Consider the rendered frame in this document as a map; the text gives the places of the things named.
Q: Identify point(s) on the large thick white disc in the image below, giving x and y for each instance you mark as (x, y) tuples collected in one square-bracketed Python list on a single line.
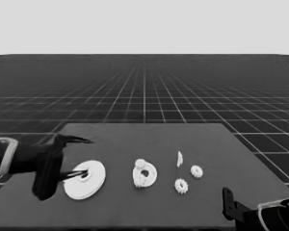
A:
[(72, 189)]

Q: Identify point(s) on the thin white T-shaped piece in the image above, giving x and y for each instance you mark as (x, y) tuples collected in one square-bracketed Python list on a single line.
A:
[(179, 159)]

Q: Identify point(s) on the white round carrier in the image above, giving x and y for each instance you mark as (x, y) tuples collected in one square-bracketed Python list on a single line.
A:
[(152, 176)]

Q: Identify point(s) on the small white gear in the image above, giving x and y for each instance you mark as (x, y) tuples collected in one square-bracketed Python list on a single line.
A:
[(142, 165), (185, 187), (200, 172), (142, 183)]

